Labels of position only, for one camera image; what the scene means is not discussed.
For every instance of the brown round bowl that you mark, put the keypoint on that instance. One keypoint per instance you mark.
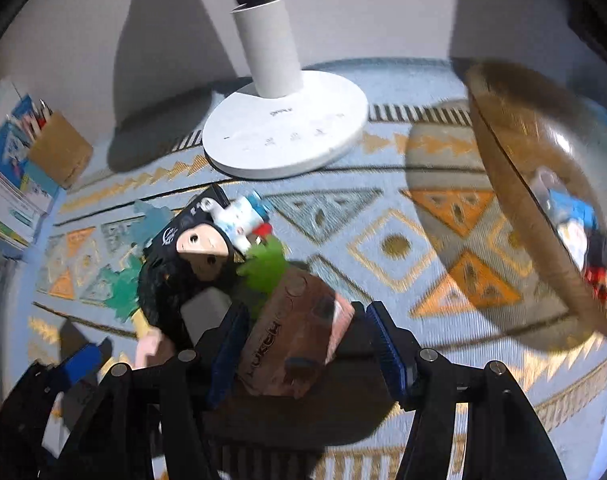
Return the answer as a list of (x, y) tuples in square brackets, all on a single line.
[(513, 125)]

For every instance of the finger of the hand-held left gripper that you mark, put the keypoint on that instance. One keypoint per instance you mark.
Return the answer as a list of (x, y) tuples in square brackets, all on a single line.
[(80, 367)]

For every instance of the teal toy piece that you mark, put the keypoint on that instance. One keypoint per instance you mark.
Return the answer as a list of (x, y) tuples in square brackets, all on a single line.
[(126, 287)]

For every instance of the cardboard pen holder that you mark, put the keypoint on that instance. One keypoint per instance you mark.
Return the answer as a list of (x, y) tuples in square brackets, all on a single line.
[(58, 150)]

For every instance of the black-haired doll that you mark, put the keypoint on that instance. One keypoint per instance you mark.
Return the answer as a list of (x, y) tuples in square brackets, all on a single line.
[(173, 280)]

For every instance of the green toy piece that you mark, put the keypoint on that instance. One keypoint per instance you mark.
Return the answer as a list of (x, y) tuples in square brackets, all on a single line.
[(266, 265)]

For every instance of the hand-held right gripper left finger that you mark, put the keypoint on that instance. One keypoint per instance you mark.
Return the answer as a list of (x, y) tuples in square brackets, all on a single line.
[(228, 350)]

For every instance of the red and black toy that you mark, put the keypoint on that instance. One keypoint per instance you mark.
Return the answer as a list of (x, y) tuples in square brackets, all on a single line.
[(598, 270)]

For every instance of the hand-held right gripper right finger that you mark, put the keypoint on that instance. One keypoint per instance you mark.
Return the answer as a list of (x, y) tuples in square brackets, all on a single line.
[(386, 347)]

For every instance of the stack of books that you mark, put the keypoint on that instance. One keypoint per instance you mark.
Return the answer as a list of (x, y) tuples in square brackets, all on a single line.
[(8, 170)]

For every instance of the white desk lamp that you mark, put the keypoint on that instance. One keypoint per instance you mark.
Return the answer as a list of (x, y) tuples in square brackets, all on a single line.
[(283, 130)]

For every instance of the white block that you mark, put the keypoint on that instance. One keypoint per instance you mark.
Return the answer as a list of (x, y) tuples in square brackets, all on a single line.
[(206, 310)]

